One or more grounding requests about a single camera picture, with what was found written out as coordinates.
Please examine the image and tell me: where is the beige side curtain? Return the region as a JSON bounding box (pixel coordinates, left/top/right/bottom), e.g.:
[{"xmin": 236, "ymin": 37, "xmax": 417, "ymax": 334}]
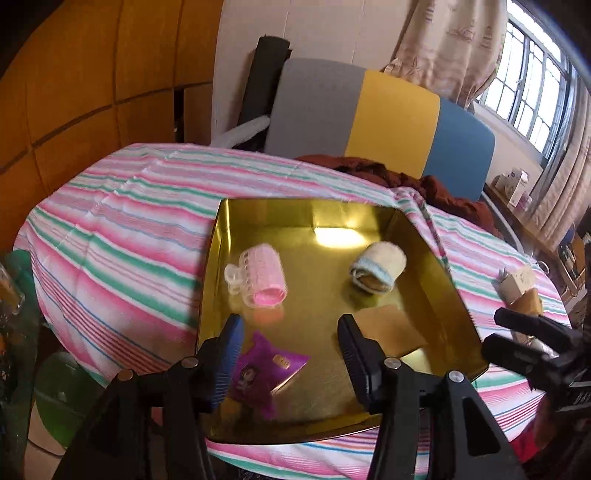
[{"xmin": 526, "ymin": 92, "xmax": 591, "ymax": 252}]

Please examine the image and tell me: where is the small white box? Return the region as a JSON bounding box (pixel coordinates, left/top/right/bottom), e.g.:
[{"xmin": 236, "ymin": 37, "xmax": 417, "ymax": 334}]
[{"xmin": 507, "ymin": 170, "xmax": 530, "ymax": 208}]

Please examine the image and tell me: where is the beige cardboard box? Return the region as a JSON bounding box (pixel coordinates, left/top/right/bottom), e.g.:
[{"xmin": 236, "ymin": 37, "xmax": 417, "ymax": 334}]
[{"xmin": 499, "ymin": 265, "xmax": 539, "ymax": 305}]

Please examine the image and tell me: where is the black rolled mat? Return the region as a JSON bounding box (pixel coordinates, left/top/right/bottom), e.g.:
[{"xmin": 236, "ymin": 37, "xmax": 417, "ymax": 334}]
[{"xmin": 238, "ymin": 36, "xmax": 291, "ymax": 125}]

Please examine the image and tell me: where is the beige starfish print curtain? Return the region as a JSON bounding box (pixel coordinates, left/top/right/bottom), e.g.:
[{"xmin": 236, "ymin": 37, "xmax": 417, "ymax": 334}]
[{"xmin": 383, "ymin": 0, "xmax": 509, "ymax": 112}]

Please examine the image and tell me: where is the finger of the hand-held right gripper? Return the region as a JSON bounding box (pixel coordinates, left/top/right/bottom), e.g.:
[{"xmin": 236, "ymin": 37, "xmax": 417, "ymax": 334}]
[
  {"xmin": 494, "ymin": 307, "xmax": 583, "ymax": 352},
  {"xmin": 481, "ymin": 333, "xmax": 561, "ymax": 385}
]

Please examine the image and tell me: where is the pink hair roller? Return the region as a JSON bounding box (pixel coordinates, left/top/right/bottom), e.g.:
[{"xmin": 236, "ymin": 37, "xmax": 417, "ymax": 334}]
[{"xmin": 225, "ymin": 243, "xmax": 291, "ymax": 309}]

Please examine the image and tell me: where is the grey yellow blue chair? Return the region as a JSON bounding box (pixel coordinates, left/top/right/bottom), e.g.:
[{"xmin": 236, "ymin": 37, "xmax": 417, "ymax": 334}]
[{"xmin": 263, "ymin": 58, "xmax": 497, "ymax": 201}]

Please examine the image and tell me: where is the wooden side table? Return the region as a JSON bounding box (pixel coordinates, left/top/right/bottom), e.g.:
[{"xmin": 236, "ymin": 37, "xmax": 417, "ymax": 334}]
[{"xmin": 485, "ymin": 182, "xmax": 573, "ymax": 259}]

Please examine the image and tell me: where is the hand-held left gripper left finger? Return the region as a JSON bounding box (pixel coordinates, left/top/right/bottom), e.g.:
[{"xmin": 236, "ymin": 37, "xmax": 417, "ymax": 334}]
[{"xmin": 53, "ymin": 314, "xmax": 245, "ymax": 480}]

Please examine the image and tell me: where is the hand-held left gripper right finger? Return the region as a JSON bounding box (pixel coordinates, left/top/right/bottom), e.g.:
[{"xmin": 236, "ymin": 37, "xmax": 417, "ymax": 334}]
[{"xmin": 337, "ymin": 314, "xmax": 527, "ymax": 480}]

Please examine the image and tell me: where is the brown jacket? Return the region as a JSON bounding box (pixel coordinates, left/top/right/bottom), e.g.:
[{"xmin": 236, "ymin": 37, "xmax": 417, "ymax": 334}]
[{"xmin": 295, "ymin": 154, "xmax": 509, "ymax": 238}]

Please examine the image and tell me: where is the barred window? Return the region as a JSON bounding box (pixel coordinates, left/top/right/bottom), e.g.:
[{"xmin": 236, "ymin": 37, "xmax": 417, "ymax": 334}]
[{"xmin": 478, "ymin": 18, "xmax": 583, "ymax": 160}]

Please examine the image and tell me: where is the orange wooden wardrobe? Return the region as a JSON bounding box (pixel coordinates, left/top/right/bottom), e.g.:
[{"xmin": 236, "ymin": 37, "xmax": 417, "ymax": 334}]
[{"xmin": 0, "ymin": 0, "xmax": 222, "ymax": 241}]

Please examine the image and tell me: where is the gold metal tin box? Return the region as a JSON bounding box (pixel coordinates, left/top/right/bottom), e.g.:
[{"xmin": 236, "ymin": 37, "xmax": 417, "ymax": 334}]
[{"xmin": 196, "ymin": 198, "xmax": 490, "ymax": 446}]

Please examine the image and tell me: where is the purple foil packet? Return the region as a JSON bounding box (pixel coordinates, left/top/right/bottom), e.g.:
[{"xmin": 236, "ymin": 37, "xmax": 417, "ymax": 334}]
[{"xmin": 226, "ymin": 331, "xmax": 310, "ymax": 418}]

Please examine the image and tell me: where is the green plastic stool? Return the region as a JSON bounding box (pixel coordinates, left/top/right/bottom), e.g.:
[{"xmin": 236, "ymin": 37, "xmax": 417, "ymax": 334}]
[{"xmin": 34, "ymin": 351, "xmax": 109, "ymax": 448}]

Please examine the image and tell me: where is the pink green striped tablecloth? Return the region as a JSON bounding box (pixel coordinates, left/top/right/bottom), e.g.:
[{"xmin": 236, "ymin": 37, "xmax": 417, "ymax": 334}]
[{"xmin": 14, "ymin": 143, "xmax": 573, "ymax": 480}]

